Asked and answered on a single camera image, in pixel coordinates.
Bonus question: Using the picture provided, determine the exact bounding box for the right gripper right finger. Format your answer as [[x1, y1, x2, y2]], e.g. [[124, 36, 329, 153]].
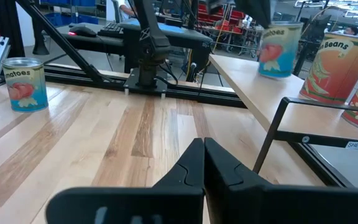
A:
[[204, 138, 358, 224]]

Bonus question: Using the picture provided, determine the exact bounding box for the black vertical frame post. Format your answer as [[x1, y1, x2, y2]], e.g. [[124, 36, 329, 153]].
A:
[[0, 0, 25, 58]]

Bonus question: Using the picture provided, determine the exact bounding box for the black keyboard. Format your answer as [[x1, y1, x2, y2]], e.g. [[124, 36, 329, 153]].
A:
[[97, 22, 124, 39]]

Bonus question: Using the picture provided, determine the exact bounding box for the black computer mouse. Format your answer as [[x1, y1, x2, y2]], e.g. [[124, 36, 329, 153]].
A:
[[68, 25, 98, 39]]

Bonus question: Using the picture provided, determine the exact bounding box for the tomatoes can blue label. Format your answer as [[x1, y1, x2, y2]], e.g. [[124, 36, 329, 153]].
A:
[[257, 21, 304, 78], [1, 57, 49, 113]]

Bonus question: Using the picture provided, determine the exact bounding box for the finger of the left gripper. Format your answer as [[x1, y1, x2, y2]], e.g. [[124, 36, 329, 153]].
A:
[[206, 0, 227, 15], [234, 0, 273, 29]]

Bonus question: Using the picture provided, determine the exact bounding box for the blue storage bin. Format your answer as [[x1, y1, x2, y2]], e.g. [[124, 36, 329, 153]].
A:
[[44, 12, 99, 26], [40, 0, 96, 7]]

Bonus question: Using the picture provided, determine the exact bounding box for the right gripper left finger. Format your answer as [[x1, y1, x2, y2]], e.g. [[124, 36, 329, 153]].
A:
[[45, 138, 205, 224]]

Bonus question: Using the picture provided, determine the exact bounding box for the red storage bins rack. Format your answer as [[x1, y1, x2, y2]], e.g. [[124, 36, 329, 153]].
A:
[[197, 2, 246, 34]]

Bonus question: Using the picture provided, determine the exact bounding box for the black table frame rail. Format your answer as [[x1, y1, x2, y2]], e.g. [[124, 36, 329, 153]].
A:
[[289, 142, 356, 189], [0, 57, 248, 109]]

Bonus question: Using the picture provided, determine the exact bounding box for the black diagonal frame strut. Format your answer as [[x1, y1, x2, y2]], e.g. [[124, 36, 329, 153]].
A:
[[16, 0, 107, 84]]

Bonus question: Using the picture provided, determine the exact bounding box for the black stand pole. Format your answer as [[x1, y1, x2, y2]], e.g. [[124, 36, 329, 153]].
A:
[[31, 0, 50, 56]]

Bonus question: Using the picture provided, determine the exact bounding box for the wooden shelf with black frame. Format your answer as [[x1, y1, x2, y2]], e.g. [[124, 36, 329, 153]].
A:
[[208, 54, 358, 175]]

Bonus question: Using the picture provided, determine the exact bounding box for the person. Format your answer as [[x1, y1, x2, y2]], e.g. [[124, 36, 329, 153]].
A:
[[324, 26, 358, 36], [116, 0, 138, 22]]

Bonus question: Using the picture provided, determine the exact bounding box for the black background monitor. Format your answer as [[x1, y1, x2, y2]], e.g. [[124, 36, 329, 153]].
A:
[[303, 14, 332, 43]]

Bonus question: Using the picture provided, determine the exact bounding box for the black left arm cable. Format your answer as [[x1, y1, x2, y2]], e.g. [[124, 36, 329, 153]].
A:
[[158, 58, 180, 88]]

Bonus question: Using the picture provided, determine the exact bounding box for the green beans can orange label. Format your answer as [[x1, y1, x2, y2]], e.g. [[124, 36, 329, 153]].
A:
[[299, 32, 358, 105]]

